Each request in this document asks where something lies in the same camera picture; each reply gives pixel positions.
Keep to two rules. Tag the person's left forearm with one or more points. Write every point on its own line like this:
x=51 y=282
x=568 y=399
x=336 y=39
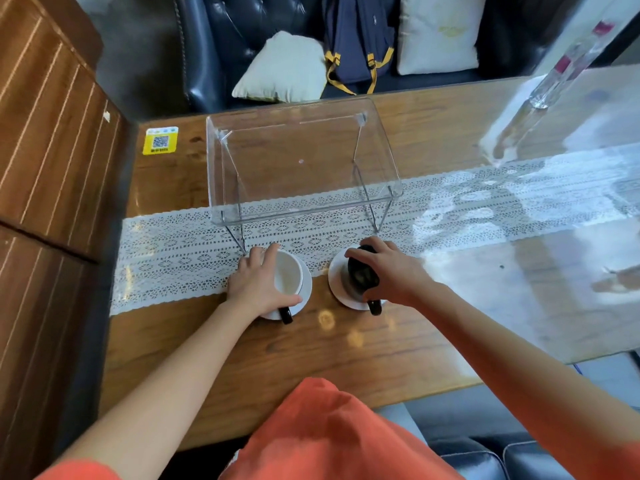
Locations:
x=160 y=389

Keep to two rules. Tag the person's right forearm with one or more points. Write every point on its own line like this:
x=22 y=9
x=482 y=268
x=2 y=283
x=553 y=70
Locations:
x=515 y=374

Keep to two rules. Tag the person's right thumb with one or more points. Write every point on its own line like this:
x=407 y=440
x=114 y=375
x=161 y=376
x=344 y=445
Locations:
x=372 y=294

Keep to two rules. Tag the person's right hand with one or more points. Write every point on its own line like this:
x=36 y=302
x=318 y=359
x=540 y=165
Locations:
x=400 y=274

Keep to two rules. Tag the person's left hand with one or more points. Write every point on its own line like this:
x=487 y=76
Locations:
x=252 y=287

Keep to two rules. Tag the brown wooden cabinet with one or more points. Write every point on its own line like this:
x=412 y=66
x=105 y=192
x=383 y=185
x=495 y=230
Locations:
x=45 y=194

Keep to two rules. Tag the white saucer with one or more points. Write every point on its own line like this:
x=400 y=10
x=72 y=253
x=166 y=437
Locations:
x=336 y=284
x=305 y=289

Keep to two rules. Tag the clear glass vase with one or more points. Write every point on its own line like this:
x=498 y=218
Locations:
x=560 y=74

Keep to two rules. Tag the clear acrylic box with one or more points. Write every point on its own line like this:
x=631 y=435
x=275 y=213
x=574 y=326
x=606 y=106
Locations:
x=300 y=159

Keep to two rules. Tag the person's orange shirt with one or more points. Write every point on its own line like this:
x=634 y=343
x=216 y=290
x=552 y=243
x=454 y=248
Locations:
x=330 y=434

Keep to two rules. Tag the dark leather seat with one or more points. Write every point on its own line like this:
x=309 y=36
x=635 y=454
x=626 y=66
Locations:
x=480 y=444

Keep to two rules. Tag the yellow code sticker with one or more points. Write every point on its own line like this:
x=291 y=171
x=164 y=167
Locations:
x=160 y=140

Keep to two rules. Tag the person's left middle finger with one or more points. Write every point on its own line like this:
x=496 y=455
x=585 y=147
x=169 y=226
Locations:
x=256 y=255

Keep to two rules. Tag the white lace table runner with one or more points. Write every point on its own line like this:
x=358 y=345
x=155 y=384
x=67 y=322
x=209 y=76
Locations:
x=175 y=249

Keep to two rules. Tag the black tufted leather sofa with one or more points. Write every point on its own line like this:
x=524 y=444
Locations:
x=235 y=24

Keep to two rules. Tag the white cushion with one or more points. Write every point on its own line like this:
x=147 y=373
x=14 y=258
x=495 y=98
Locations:
x=285 y=69
x=440 y=32

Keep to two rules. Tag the person's left thumb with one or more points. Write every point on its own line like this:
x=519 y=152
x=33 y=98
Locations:
x=287 y=301

